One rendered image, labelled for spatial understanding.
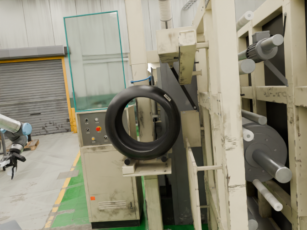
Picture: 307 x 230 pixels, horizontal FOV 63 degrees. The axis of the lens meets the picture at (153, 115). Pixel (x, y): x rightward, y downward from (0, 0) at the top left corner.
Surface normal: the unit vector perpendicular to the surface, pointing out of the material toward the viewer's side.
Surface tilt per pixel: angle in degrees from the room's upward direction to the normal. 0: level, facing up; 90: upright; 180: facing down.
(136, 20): 90
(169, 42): 90
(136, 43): 90
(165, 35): 90
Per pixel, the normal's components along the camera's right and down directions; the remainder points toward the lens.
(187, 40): -0.10, -0.20
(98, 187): -0.07, 0.11
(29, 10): 0.18, 0.08
